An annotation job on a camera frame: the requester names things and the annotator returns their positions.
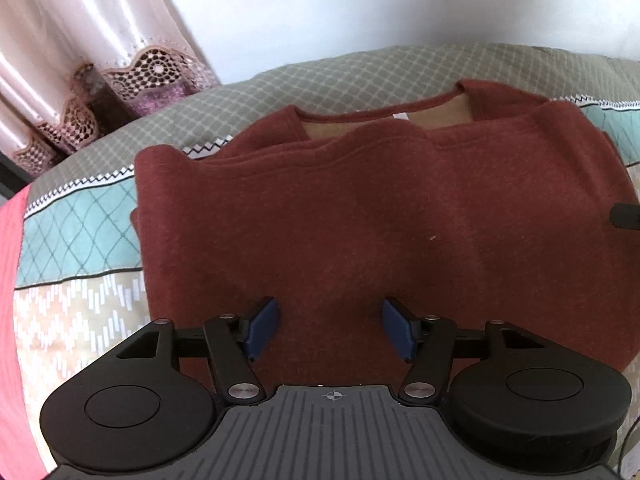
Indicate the maroon red sweater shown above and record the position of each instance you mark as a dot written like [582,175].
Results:
[485,202]

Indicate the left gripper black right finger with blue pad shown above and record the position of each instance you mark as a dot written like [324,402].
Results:
[427,344]

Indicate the patterned teal beige bedspread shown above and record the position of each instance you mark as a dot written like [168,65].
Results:
[79,286]

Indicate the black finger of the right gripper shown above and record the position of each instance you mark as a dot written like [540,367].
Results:
[625,216]

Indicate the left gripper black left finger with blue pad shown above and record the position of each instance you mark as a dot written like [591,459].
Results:
[234,343]

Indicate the shiny pink lace curtain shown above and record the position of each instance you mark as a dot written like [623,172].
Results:
[73,71]

